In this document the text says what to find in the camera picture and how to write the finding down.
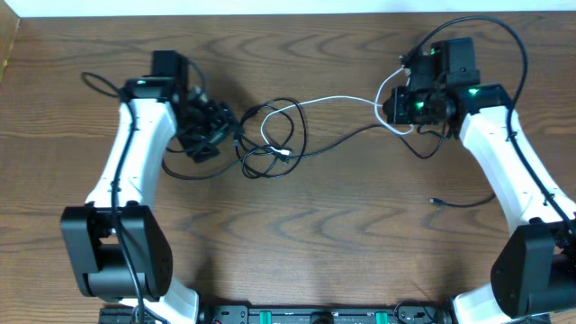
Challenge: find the black USB cable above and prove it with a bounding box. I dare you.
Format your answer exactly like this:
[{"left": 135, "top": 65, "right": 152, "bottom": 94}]
[{"left": 160, "top": 97, "right": 496, "bottom": 209}]

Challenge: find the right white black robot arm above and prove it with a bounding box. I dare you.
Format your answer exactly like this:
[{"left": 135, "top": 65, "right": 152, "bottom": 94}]
[{"left": 374, "top": 67, "right": 575, "bottom": 323}]

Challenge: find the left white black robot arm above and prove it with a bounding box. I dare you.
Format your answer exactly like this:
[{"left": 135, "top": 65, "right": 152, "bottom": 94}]
[{"left": 60, "top": 76, "right": 243, "bottom": 323}]

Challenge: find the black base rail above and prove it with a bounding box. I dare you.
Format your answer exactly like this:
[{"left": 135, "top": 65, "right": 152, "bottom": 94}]
[{"left": 98, "top": 304, "right": 553, "bottom": 324}]

